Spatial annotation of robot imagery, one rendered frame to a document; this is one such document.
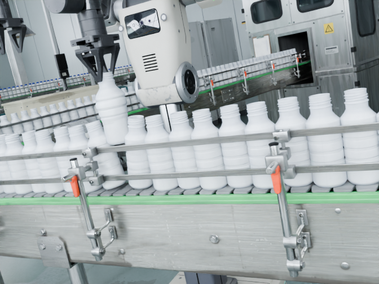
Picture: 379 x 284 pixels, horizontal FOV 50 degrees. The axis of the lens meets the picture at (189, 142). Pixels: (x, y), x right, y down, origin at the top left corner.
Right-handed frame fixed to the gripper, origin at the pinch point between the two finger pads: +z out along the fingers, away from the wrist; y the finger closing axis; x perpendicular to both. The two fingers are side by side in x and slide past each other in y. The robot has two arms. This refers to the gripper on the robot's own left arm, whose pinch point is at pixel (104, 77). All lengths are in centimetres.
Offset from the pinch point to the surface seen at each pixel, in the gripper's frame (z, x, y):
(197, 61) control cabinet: 8, 257, 579
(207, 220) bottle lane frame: 32.1, -23.0, -6.5
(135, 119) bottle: 10.2, -7.9, -2.6
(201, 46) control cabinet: -15, 252, 596
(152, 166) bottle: 20.6, -11.0, -4.3
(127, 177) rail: 22.7, -3.9, -4.9
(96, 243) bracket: 36.0, 3.4, -11.7
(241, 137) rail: 15.6, -32.6, -4.8
